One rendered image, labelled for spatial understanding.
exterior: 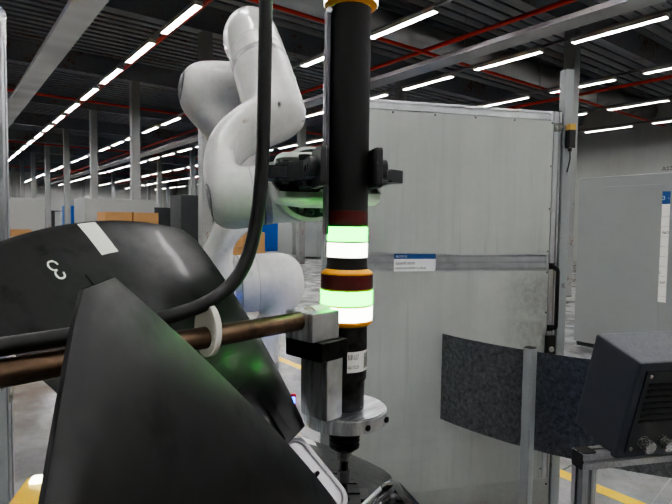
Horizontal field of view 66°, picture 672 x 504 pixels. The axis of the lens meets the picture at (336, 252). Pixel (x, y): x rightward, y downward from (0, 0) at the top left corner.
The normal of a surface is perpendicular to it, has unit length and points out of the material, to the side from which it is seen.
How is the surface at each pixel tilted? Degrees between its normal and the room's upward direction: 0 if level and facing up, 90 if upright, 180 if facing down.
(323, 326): 90
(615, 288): 90
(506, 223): 89
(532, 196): 90
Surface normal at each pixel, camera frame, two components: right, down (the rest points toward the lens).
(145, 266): 0.63, -0.67
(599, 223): -0.79, 0.02
